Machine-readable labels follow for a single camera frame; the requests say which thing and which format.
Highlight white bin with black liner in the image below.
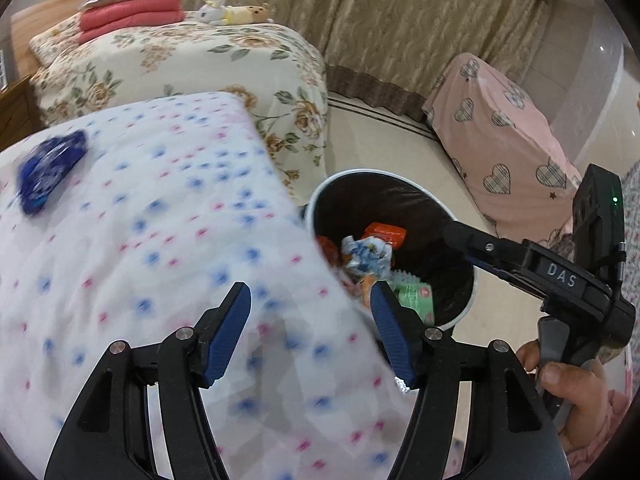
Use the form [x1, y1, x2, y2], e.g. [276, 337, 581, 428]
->
[302, 169, 478, 332]

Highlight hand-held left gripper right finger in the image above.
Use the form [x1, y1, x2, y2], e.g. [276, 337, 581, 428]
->
[369, 280, 571, 480]

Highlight person's right hand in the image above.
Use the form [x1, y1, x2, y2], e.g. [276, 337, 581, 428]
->
[515, 340, 626, 457]

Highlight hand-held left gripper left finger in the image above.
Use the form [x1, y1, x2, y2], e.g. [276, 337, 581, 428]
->
[44, 282, 252, 480]

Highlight red folded blanket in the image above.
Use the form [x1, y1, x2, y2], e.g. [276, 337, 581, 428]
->
[79, 0, 186, 45]

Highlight white blue wrapper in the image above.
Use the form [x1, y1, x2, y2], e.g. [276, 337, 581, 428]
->
[341, 236, 396, 281]

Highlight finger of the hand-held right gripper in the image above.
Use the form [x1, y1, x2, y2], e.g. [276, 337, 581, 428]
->
[441, 221, 541, 293]

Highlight green packet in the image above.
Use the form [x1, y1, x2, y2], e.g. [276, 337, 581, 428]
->
[395, 270, 436, 326]

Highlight beige patterned curtain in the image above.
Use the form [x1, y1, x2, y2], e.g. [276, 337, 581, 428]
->
[120, 0, 556, 121]

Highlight wooden headboard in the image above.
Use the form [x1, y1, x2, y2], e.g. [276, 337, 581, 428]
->
[10, 0, 86, 68]

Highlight white rabbit plush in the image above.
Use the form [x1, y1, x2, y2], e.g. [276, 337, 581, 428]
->
[196, 0, 231, 25]

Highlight wooden nightstand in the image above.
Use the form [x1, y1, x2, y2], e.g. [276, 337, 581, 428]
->
[0, 75, 46, 136]

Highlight yellow bear plush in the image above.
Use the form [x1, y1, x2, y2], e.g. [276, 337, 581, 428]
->
[222, 2, 275, 26]

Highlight white dotted blanket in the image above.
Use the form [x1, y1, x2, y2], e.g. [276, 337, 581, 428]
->
[0, 91, 416, 480]

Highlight pink heart print cloth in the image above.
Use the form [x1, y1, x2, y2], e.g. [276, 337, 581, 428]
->
[422, 52, 583, 241]

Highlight bed with floral cover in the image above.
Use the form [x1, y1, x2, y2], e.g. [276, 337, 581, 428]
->
[27, 22, 331, 191]

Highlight orange wrapper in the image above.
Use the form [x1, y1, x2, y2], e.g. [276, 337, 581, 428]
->
[362, 222, 407, 251]
[319, 236, 347, 267]

